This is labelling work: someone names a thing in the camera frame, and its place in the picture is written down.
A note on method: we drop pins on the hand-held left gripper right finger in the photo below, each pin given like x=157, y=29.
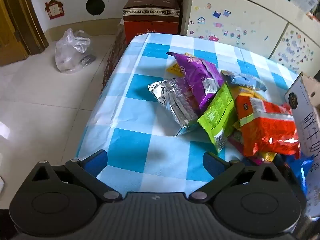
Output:
x=212, y=163

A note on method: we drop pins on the blue snack packet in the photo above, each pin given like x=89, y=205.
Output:
x=303, y=170

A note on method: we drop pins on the dark small packet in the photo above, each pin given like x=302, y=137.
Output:
x=87, y=60

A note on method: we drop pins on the purple snack packet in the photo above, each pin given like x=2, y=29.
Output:
x=197, y=80

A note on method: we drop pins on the green snack packet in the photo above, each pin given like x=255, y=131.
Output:
x=217, y=115

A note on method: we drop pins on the silver foil snack packet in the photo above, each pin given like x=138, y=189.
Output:
x=172, y=100

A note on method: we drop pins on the brown lattice table side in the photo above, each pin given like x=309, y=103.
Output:
x=113, y=55

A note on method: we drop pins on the yellow snack packet orange print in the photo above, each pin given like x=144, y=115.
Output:
x=173, y=68

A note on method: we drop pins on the wooden door frame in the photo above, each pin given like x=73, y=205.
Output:
x=22, y=17

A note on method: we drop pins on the blue white checked tablecloth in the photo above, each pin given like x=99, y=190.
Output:
x=140, y=120

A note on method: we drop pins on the clear plastic bag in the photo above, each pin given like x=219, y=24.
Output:
x=67, y=55

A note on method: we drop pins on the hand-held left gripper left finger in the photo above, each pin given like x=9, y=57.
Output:
x=96, y=163

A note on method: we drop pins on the pink snack packet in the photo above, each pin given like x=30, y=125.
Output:
x=235, y=141

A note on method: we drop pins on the cream cabinet with stickers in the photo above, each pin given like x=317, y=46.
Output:
x=250, y=17

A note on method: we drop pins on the red house socket sticker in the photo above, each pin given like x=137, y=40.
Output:
x=54, y=10

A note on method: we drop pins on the red brown carton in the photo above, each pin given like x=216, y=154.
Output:
x=150, y=22

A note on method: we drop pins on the cardboard box white printed side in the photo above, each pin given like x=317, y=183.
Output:
x=307, y=120

